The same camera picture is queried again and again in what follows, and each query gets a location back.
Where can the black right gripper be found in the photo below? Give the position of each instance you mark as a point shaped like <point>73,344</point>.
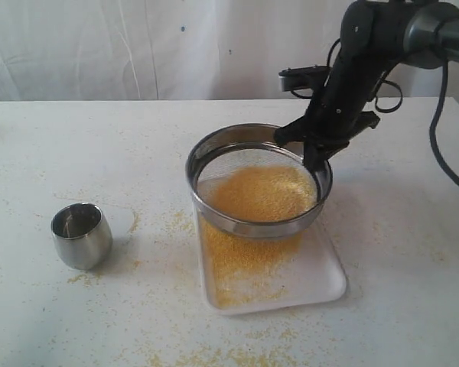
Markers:
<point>330,118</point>

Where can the stainless steel cup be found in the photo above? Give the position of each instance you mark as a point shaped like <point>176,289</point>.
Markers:
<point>82,235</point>

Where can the white background curtain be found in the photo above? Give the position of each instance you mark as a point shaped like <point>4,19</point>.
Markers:
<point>147,50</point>

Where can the yellow grain powder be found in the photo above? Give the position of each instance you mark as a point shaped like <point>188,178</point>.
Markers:
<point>243,267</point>

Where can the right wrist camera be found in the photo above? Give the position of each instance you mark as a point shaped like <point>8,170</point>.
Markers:
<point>312,78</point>

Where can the white plastic tray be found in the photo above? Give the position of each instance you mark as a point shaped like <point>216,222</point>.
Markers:
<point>274,275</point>

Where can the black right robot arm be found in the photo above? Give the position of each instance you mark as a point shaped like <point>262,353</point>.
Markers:
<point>375,37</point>

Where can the round steel mesh sieve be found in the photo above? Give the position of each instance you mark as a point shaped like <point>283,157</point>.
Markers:
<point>221,153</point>

